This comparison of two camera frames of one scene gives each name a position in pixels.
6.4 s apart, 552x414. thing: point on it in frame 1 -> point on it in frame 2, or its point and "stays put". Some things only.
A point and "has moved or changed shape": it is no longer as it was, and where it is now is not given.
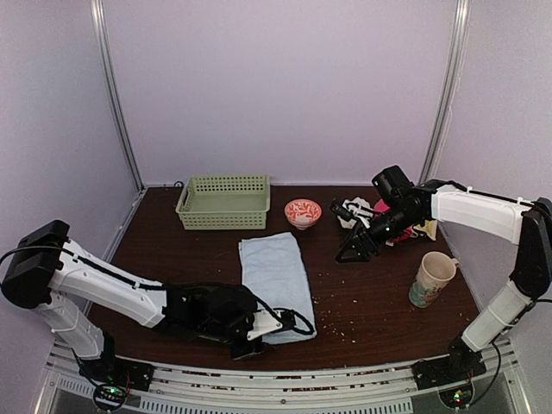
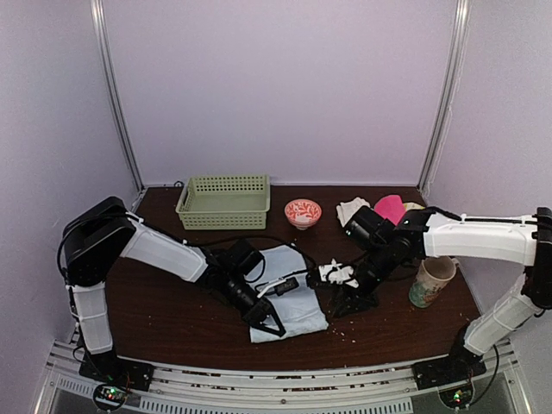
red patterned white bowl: (302, 213) stays put
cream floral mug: (436, 269) stays put
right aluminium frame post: (462, 35) stays put
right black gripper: (363, 241) -> (362, 302)
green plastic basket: (225, 203) stays put
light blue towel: (272, 266) has moved or changed shape
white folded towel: (360, 209) stays put
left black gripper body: (216, 332) -> (254, 312)
